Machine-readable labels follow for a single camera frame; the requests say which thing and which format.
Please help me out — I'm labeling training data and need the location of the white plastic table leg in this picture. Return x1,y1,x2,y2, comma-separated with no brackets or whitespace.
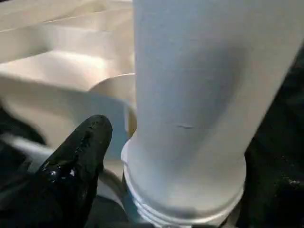
120,0,304,226

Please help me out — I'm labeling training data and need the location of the white plastic table top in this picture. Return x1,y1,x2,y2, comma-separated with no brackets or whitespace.
0,0,143,209

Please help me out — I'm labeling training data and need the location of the black mat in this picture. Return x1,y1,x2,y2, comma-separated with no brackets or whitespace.
0,40,304,228

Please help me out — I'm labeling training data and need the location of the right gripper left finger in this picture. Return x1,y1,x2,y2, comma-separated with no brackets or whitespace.
14,114,114,228

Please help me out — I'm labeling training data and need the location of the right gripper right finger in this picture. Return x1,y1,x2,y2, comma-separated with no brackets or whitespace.
228,132,304,228

